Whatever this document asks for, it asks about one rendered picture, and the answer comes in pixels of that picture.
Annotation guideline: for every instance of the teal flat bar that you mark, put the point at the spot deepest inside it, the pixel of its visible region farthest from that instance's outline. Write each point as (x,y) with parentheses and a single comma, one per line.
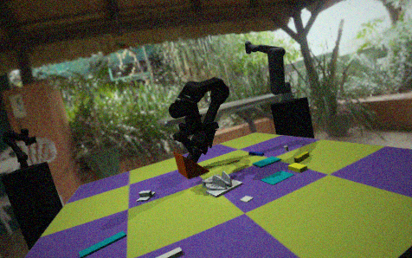
(101,245)

